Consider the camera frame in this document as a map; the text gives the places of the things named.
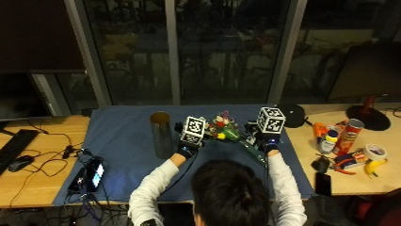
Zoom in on person's left hand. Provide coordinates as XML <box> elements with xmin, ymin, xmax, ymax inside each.
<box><xmin>173</xmin><ymin>121</ymin><xmax>208</xmax><ymax>160</ymax></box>

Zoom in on person's right hand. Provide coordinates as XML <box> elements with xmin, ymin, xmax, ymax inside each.
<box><xmin>244</xmin><ymin>120</ymin><xmax>285</xmax><ymax>153</ymax></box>

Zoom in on flower bouquet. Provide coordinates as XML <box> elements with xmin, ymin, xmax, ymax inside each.
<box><xmin>206</xmin><ymin>109</ymin><xmax>268</xmax><ymax>167</ymax></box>

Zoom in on white marker cube left glove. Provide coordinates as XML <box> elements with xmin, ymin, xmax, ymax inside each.
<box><xmin>180</xmin><ymin>116</ymin><xmax>208</xmax><ymax>146</ymax></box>

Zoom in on white marker cube glove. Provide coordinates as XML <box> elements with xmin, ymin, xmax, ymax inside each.
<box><xmin>180</xmin><ymin>116</ymin><xmax>208</xmax><ymax>146</ymax></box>
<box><xmin>256</xmin><ymin>106</ymin><xmax>288</xmax><ymax>136</ymax></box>

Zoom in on dark cylindrical glass vase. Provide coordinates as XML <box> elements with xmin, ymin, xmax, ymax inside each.
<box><xmin>149</xmin><ymin>111</ymin><xmax>176</xmax><ymax>160</ymax></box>

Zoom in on white marker cube right glove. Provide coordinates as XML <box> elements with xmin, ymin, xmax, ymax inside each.
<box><xmin>256</xmin><ymin>106</ymin><xmax>288</xmax><ymax>136</ymax></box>

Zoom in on black round cap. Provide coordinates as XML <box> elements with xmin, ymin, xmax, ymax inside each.
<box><xmin>276</xmin><ymin>104</ymin><xmax>313</xmax><ymax>129</ymax></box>

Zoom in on blue table cloth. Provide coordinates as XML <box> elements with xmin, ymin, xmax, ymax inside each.
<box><xmin>53</xmin><ymin>104</ymin><xmax>316</xmax><ymax>207</ymax></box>

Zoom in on orange bottle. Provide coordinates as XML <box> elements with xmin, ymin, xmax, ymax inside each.
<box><xmin>312</xmin><ymin>121</ymin><xmax>329</xmax><ymax>144</ymax></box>

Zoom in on white bottle with blue cap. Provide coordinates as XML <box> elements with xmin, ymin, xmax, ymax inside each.
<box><xmin>317</xmin><ymin>129</ymin><xmax>340</xmax><ymax>155</ymax></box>

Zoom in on small black pouch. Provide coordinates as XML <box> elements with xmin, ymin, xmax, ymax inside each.
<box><xmin>310</xmin><ymin>155</ymin><xmax>332</xmax><ymax>174</ymax></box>

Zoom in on red chip can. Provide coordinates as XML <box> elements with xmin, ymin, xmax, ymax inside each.
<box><xmin>332</xmin><ymin>118</ymin><xmax>366</xmax><ymax>156</ymax></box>

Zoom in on black smartphone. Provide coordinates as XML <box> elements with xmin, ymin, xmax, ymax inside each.
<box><xmin>314</xmin><ymin>171</ymin><xmax>333</xmax><ymax>198</ymax></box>

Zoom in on smartphone with lit screen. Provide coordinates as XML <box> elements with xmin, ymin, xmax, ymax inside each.
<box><xmin>85</xmin><ymin>158</ymin><xmax>106</xmax><ymax>193</ymax></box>

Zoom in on red snack box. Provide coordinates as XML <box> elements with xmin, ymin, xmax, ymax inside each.
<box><xmin>333</xmin><ymin>150</ymin><xmax>370</xmax><ymax>170</ymax></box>

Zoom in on black power bank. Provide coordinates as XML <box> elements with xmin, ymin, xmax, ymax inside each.
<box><xmin>66</xmin><ymin>168</ymin><xmax>88</xmax><ymax>194</ymax></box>

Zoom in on white tape roll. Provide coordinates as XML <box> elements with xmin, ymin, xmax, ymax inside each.
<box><xmin>362</xmin><ymin>143</ymin><xmax>389</xmax><ymax>162</ymax></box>

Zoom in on yellow banana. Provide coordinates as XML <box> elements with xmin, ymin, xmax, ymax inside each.
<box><xmin>364</xmin><ymin>158</ymin><xmax>390</xmax><ymax>178</ymax></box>

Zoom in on black monitor with red stand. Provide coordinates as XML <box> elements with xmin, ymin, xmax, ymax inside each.
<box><xmin>328</xmin><ymin>41</ymin><xmax>401</xmax><ymax>132</ymax></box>

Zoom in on red and black bag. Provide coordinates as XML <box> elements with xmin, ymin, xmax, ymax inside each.
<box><xmin>308</xmin><ymin>186</ymin><xmax>401</xmax><ymax>226</ymax></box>

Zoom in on black computer mouse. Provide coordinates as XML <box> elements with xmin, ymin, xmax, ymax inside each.
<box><xmin>8</xmin><ymin>154</ymin><xmax>34</xmax><ymax>173</ymax></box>

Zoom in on black keyboard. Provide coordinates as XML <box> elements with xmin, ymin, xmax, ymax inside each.
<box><xmin>0</xmin><ymin>128</ymin><xmax>41</xmax><ymax>175</ymax></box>

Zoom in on black left glove cable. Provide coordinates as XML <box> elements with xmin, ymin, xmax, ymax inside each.
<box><xmin>157</xmin><ymin>150</ymin><xmax>200</xmax><ymax>197</ymax></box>

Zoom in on orange handled pliers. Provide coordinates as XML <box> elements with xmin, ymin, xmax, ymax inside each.
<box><xmin>329</xmin><ymin>157</ymin><xmax>357</xmax><ymax>176</ymax></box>

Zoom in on black cables bundle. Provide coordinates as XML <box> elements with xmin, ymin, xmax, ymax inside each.
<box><xmin>8</xmin><ymin>121</ymin><xmax>126</xmax><ymax>226</ymax></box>

